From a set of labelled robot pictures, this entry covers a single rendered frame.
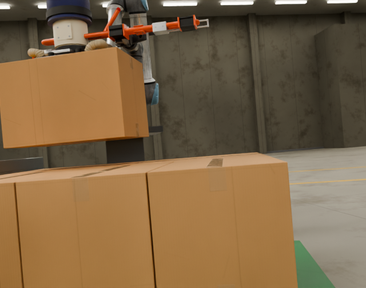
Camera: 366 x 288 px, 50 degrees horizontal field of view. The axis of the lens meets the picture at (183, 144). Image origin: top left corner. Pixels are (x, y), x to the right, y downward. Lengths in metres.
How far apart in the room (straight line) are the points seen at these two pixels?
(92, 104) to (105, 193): 0.72
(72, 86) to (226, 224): 1.03
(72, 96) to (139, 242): 0.89
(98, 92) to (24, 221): 0.75
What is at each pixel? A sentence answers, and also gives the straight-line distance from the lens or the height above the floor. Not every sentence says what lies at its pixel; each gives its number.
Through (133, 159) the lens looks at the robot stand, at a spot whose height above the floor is 0.55.
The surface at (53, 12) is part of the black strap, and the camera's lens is 2.09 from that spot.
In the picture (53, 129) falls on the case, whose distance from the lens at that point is 1.88.
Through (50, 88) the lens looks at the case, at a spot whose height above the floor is 0.92.
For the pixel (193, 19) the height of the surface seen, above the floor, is 1.21.
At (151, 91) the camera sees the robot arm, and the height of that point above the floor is 0.99.
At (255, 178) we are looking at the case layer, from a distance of 1.11.
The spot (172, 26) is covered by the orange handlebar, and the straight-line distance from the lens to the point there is 1.97.
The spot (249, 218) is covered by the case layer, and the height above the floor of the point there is 0.39.
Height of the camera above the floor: 0.61
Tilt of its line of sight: level
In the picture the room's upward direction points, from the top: 5 degrees counter-clockwise
